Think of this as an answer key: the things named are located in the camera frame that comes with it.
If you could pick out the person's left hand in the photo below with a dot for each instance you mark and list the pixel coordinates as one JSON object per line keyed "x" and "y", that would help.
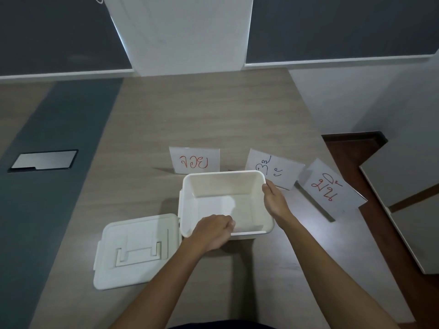
{"x": 210, "y": 232}

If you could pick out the person's right hand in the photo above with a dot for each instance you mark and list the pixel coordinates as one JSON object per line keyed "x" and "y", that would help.
{"x": 277, "y": 203}

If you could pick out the person's right thumb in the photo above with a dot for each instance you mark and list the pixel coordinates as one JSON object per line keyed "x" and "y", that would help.
{"x": 266, "y": 194}

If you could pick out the person's left fingers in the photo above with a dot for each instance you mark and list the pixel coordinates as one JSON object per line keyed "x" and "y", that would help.
{"x": 228, "y": 224}

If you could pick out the white plastic storage box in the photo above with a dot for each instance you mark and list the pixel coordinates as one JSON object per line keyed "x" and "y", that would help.
{"x": 219, "y": 188}

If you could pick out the person's right forearm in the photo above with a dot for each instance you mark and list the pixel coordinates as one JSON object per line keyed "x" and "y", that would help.
{"x": 336, "y": 274}

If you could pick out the person's left forearm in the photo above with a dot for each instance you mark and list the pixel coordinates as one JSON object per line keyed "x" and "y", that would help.
{"x": 164, "y": 287}

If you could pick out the paper card with blue writing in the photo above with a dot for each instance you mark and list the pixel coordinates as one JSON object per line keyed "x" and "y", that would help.
{"x": 274, "y": 167}

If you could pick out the paper card with red writing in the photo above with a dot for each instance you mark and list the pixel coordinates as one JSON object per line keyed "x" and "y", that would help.
{"x": 329, "y": 191}

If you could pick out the paper card with orange writing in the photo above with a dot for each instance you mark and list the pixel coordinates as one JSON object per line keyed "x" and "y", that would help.
{"x": 193, "y": 160}

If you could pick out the person's dark clothing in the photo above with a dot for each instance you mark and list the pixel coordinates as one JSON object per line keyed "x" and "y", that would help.
{"x": 223, "y": 325}

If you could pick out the white cabinet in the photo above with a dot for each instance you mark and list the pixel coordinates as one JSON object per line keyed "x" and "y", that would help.
{"x": 404, "y": 174}

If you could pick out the grey metal table cover plate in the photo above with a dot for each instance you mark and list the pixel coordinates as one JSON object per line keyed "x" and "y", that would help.
{"x": 44, "y": 160}

